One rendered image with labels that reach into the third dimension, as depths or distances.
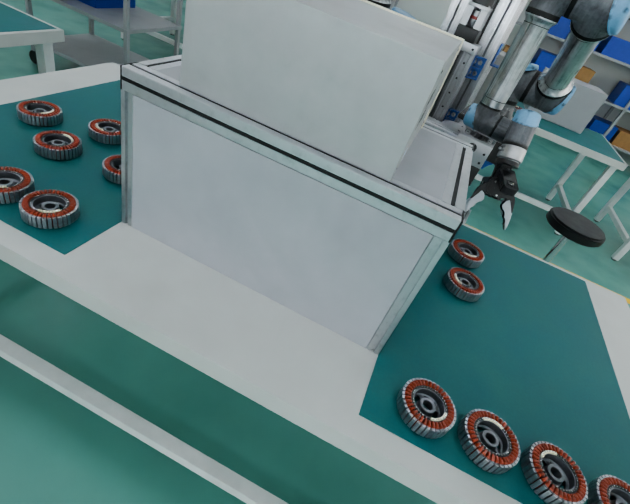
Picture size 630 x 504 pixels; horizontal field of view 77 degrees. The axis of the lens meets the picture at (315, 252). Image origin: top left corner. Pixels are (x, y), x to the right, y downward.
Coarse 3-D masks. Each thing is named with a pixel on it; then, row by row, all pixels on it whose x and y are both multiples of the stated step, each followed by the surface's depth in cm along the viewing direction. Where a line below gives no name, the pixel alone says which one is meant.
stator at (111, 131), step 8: (96, 120) 120; (104, 120) 122; (112, 120) 123; (88, 128) 118; (96, 128) 117; (104, 128) 120; (112, 128) 122; (120, 128) 122; (96, 136) 117; (104, 136) 117; (112, 136) 118; (120, 136) 119
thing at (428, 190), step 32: (128, 64) 75; (160, 64) 80; (160, 96) 74; (192, 96) 72; (224, 128) 72; (256, 128) 70; (288, 160) 71; (320, 160) 69; (416, 160) 80; (448, 160) 86; (352, 192) 70; (384, 192) 67; (416, 192) 69; (448, 192) 73; (416, 224) 68; (448, 224) 66
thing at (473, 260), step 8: (456, 240) 129; (464, 240) 130; (448, 248) 128; (456, 248) 125; (464, 248) 128; (472, 248) 129; (456, 256) 125; (464, 256) 123; (472, 256) 124; (480, 256) 125; (464, 264) 124; (472, 264) 123; (480, 264) 126
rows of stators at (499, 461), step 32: (416, 384) 79; (416, 416) 73; (448, 416) 75; (480, 416) 78; (480, 448) 72; (512, 448) 74; (544, 448) 76; (544, 480) 71; (576, 480) 73; (608, 480) 75
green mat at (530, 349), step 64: (448, 256) 127; (512, 256) 139; (448, 320) 103; (512, 320) 111; (576, 320) 120; (384, 384) 81; (448, 384) 86; (512, 384) 92; (576, 384) 98; (448, 448) 74; (576, 448) 83
